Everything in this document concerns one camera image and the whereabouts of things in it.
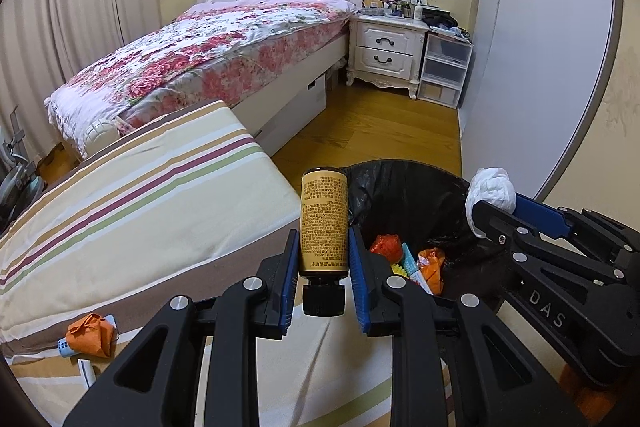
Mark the clutter of bedside bottles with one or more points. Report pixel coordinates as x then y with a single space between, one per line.
380 4

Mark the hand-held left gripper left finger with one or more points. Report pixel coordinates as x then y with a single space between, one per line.
289 277

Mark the clear plastic drawer unit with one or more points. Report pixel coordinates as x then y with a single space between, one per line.
442 67

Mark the blue and white packet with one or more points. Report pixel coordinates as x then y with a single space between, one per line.
65 346

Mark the pink bedding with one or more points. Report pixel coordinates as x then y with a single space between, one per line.
280 0

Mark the white tissue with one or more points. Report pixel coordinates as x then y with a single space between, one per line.
492 192

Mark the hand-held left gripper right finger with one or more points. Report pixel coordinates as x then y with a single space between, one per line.
359 282

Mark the white nightstand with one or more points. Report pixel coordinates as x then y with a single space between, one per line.
382 52

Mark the white plastic piece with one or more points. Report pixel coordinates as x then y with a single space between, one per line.
86 369

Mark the yellow foam fruit net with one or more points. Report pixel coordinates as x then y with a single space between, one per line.
397 268

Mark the brown bottle with yellow label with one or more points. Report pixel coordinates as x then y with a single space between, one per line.
322 217

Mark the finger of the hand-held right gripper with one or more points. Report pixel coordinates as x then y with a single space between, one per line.
500 227
537 209

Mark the grey sliding wardrobe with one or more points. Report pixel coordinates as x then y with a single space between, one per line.
540 57

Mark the black lined trash bin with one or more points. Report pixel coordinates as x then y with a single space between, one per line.
415 202

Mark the red foam fruit net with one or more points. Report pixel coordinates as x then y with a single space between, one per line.
385 244

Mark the orange foil wrapper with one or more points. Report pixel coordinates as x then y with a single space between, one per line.
432 267

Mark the floral bedspread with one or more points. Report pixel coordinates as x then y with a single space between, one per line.
200 47

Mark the grey office chair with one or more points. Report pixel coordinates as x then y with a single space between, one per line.
20 187

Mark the orange paper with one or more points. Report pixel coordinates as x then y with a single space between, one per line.
92 334

